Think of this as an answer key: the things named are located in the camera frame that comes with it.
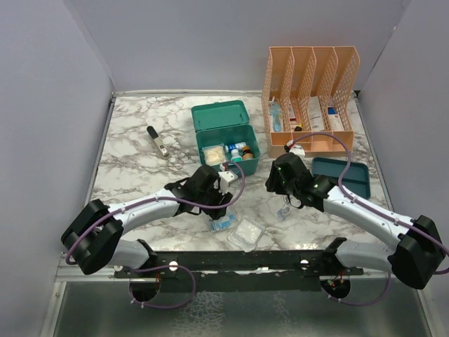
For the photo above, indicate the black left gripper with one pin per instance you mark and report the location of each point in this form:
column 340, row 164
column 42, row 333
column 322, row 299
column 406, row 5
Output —
column 224, row 199

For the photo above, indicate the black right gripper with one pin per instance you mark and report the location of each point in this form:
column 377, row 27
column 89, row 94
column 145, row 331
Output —
column 272, row 182

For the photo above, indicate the zip bag of bandages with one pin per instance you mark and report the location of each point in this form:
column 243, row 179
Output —
column 214, row 155

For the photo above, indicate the zip bag of blue packets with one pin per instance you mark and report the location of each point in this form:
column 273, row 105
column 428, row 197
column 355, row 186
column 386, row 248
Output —
column 223, row 223

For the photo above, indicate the white bottle green label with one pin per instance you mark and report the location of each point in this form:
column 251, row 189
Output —
column 236, row 157

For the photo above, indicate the amber bottle orange label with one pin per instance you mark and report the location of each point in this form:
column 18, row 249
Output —
column 247, row 154

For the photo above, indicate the white bottle blue label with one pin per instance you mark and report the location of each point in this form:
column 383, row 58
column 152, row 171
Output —
column 235, row 146

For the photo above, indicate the white gauze pad packet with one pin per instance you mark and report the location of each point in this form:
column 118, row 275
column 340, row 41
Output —
column 246, row 234

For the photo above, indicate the green plastic medicine box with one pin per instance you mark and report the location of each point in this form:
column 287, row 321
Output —
column 226, row 123

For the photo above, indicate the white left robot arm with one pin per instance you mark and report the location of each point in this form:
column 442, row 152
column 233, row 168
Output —
column 94, row 238

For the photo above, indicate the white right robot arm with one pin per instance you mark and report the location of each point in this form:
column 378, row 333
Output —
column 410, row 249

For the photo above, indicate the red white medicine box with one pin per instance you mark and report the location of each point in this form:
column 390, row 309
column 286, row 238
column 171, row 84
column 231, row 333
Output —
column 294, row 115

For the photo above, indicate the blue white medicine box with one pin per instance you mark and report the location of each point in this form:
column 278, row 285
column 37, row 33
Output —
column 334, row 118

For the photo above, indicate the tape roll in bag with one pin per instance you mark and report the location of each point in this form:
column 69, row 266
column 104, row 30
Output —
column 283, row 212

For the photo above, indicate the blue toothbrush package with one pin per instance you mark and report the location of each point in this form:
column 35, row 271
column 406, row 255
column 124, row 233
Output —
column 275, row 112

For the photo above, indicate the dark teal divided tray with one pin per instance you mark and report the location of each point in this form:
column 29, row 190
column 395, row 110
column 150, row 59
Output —
column 356, row 179

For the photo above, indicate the orange plastic file organizer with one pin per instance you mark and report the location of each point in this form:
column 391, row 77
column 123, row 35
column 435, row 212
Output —
column 305, row 98

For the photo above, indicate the black handled scissors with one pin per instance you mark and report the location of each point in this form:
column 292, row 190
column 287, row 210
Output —
column 286, row 201

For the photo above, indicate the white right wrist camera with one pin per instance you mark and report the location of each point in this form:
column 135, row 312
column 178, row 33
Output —
column 292, row 147

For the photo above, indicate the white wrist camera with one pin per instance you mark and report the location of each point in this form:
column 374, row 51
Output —
column 292, row 147
column 226, row 180

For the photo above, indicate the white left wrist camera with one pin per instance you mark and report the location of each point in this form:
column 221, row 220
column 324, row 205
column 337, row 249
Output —
column 226, row 180

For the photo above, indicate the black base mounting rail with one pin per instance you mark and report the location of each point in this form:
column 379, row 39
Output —
column 230, row 271

